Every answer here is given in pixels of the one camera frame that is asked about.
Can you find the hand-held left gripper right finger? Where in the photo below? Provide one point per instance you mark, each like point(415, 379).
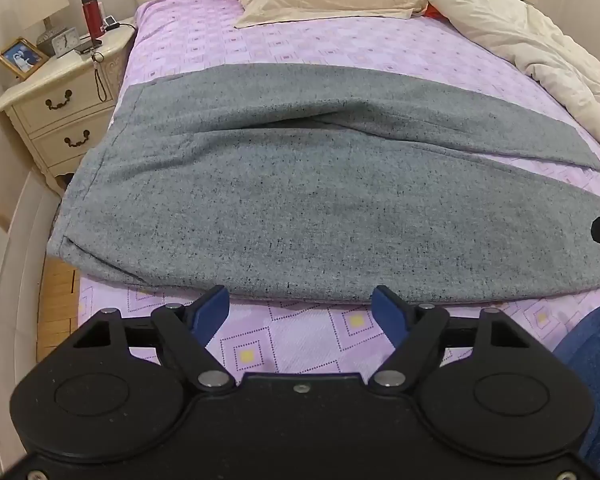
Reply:
point(386, 310)

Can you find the cream bed frame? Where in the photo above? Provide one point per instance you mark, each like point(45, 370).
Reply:
point(22, 270)

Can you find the small white device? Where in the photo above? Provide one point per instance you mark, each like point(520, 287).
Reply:
point(112, 21)

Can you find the purple patterned bed sheet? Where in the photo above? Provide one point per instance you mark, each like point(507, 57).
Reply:
point(195, 35)

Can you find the person's blue trouser leg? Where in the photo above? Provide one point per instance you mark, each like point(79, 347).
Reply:
point(592, 360)

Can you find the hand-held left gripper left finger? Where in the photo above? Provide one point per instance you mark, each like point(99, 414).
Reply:
point(213, 309)

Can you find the red bottle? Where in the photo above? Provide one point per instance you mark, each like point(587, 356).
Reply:
point(92, 17)

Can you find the small table clock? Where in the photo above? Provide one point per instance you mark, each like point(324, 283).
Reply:
point(65, 42)

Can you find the red cloth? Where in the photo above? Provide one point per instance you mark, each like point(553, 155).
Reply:
point(434, 11)

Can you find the cream nightstand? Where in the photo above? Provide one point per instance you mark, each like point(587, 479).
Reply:
point(55, 110)

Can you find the grey pants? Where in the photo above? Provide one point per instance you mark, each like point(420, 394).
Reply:
point(300, 200)

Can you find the cream duvet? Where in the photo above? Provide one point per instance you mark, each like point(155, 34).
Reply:
point(520, 45)

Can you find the wooden photo frame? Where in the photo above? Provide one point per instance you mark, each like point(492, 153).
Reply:
point(22, 58)

